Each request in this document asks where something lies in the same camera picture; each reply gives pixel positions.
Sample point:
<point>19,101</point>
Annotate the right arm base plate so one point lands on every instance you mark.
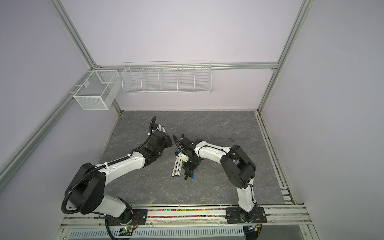
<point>236,215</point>

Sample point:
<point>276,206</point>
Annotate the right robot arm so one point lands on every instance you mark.
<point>238,167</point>

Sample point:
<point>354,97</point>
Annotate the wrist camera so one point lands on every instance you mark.
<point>181,157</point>
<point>159,127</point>

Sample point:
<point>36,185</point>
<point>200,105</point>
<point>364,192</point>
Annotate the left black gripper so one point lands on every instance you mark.
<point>169,143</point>

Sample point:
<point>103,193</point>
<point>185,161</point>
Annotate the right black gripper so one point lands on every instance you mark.
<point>188,168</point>

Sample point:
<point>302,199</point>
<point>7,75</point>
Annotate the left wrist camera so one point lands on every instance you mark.
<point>159,127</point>

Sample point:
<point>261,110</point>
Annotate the white mesh box basket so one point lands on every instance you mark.
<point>99,90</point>

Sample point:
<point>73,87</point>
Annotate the white wire wall basket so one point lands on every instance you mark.
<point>167,77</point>

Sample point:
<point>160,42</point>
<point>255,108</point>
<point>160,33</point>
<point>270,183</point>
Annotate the white vented cable duct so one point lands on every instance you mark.
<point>158,233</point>

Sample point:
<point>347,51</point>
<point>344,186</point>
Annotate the white marker pen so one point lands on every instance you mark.
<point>180,169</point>
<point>177,168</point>
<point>174,168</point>

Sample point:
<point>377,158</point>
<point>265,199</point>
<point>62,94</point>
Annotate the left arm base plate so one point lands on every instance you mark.
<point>135,217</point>

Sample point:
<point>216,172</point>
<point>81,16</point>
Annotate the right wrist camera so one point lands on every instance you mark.
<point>181,157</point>

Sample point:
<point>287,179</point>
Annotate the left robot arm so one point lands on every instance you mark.
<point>86,192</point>

